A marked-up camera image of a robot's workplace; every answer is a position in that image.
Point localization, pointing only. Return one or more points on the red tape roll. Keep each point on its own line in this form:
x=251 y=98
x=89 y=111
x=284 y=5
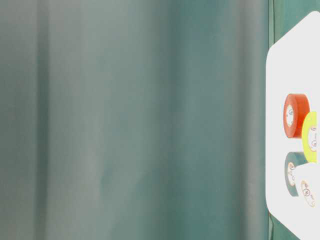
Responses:
x=296 y=107

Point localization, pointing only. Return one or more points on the green tape roll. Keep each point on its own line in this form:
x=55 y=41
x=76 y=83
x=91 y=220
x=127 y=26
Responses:
x=292 y=161

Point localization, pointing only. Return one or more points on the yellow tape roll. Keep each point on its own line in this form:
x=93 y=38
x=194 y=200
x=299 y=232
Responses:
x=309 y=137

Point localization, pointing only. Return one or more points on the white tape roll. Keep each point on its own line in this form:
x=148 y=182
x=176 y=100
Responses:
x=307 y=184

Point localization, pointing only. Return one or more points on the white rectangular plastic case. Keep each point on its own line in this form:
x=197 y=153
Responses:
x=292 y=67

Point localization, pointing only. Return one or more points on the green table cloth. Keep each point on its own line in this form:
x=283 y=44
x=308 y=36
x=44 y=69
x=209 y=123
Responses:
x=137 y=119

